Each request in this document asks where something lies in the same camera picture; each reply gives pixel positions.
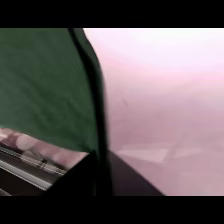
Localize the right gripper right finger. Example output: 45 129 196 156
107 150 165 197

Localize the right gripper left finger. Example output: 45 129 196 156
46 150 100 197

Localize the dark green garment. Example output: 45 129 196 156
0 27 114 197

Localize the silver frame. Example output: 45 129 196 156
0 145 68 197

